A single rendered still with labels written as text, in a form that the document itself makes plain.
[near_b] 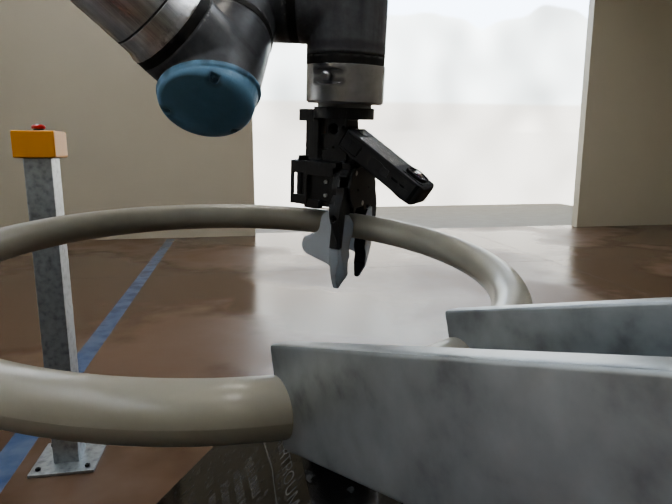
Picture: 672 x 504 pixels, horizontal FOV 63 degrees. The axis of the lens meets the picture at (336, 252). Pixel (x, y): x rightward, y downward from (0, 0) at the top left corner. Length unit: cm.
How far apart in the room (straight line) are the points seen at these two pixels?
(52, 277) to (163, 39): 145
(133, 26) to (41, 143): 134
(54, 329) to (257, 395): 171
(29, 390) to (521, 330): 23
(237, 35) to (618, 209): 817
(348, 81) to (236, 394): 43
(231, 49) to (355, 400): 40
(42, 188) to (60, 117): 517
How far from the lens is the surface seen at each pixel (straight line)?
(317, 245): 65
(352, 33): 62
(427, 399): 17
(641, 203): 879
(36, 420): 28
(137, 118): 684
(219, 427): 25
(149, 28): 52
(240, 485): 43
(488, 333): 30
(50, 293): 192
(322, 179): 64
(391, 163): 61
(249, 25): 58
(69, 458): 211
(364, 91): 62
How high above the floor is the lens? 102
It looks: 10 degrees down
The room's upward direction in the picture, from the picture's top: straight up
